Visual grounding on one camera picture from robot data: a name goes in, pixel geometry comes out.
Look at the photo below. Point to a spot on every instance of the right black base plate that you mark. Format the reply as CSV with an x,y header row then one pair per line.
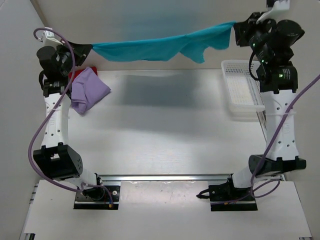
x,y
226,198

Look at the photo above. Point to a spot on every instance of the aluminium rail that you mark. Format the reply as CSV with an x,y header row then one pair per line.
x,y
165,177

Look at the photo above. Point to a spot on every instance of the purple t shirt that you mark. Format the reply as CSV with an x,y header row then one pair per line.
x,y
87,89

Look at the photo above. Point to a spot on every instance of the teal t shirt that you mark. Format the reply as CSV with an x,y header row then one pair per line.
x,y
191,45

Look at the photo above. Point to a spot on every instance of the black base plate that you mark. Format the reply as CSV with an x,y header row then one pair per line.
x,y
226,198
99,199

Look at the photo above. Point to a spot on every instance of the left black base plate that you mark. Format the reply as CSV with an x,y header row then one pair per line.
x,y
99,199

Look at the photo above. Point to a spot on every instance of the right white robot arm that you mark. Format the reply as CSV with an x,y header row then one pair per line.
x,y
279,92

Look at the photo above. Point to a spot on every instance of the white plastic basket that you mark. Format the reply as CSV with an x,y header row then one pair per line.
x,y
243,92

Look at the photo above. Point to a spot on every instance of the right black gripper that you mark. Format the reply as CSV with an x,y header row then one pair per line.
x,y
244,31

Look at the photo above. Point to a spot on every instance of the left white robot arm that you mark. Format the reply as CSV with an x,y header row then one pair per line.
x,y
55,158

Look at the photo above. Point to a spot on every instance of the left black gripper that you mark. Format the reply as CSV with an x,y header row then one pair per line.
x,y
74,53

